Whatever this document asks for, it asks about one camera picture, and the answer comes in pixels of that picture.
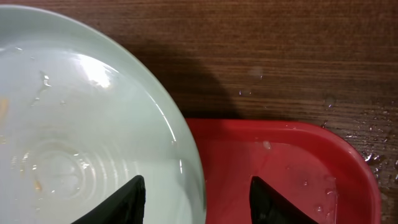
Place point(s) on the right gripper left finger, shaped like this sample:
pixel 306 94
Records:
pixel 125 206

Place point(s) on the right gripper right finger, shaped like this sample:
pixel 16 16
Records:
pixel 267 206

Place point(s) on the light blue plate top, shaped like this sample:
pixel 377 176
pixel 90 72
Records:
pixel 80 117

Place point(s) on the red plastic tray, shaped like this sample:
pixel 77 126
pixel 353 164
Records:
pixel 316 170

